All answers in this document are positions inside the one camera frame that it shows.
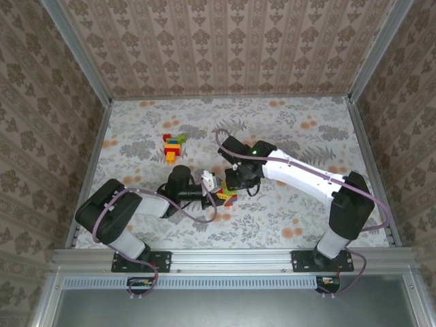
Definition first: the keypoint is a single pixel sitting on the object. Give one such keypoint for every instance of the long green lego brick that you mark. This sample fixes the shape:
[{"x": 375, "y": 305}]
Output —
[
  {"x": 181, "y": 138},
  {"x": 233, "y": 191}
]

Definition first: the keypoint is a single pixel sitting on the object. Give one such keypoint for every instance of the long red lego brick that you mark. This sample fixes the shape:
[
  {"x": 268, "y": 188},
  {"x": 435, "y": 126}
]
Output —
[
  {"x": 235, "y": 201},
  {"x": 172, "y": 151}
]

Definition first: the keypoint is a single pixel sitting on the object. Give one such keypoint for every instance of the small orange lego brick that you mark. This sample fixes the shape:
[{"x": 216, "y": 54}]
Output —
[{"x": 170, "y": 158}]

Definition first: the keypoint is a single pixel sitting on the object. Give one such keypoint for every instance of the long orange lego brick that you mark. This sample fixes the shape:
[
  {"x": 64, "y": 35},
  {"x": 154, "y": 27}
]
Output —
[{"x": 172, "y": 146}]

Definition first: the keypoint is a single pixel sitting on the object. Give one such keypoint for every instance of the small red lego brick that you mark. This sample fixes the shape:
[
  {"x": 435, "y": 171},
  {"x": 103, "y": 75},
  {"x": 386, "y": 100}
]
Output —
[{"x": 167, "y": 137}]

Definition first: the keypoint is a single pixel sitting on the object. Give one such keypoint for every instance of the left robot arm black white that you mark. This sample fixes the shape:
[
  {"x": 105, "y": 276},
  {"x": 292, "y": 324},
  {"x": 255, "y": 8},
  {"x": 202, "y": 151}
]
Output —
[{"x": 109, "y": 211}]

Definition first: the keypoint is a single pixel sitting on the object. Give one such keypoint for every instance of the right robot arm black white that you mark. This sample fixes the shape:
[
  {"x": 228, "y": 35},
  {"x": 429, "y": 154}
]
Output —
[{"x": 299, "y": 173}]

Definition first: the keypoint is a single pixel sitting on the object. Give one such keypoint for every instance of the floral patterned table cover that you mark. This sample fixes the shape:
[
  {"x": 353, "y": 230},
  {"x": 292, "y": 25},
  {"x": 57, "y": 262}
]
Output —
[{"x": 272, "y": 116}]

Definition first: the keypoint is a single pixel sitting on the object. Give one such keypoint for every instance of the grey metal panel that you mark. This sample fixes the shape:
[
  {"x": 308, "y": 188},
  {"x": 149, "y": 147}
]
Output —
[{"x": 231, "y": 310}]

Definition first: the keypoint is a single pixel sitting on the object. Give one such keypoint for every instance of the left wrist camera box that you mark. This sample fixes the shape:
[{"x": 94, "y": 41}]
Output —
[{"x": 211, "y": 180}]

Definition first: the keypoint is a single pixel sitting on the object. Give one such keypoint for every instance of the aluminium table edge rail wide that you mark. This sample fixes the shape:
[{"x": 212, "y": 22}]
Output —
[{"x": 231, "y": 259}]

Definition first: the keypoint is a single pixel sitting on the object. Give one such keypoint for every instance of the thin aluminium table rail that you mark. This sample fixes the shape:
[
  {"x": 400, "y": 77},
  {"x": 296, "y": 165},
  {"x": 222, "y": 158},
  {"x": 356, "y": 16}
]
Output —
[{"x": 231, "y": 96}]

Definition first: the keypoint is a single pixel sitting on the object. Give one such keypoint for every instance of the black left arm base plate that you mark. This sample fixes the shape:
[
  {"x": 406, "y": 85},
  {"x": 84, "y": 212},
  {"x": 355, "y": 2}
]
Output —
[{"x": 163, "y": 260}]

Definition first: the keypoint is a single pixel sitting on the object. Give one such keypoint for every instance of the aluminium table side rail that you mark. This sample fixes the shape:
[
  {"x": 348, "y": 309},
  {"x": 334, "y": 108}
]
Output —
[
  {"x": 362, "y": 136},
  {"x": 105, "y": 112}
]

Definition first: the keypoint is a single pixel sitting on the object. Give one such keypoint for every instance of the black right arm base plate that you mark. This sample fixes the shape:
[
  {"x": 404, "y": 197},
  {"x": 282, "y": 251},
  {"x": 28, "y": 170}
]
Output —
[{"x": 301, "y": 260}]

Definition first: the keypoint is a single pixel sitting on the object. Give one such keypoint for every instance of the aluminium frame post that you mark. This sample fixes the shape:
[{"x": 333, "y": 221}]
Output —
[
  {"x": 78, "y": 51},
  {"x": 378, "y": 51}
]

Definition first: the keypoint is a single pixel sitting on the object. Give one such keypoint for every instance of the aluminium lower frame bar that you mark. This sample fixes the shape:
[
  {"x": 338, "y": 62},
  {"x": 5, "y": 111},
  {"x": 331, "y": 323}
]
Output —
[
  {"x": 46, "y": 299},
  {"x": 413, "y": 306}
]

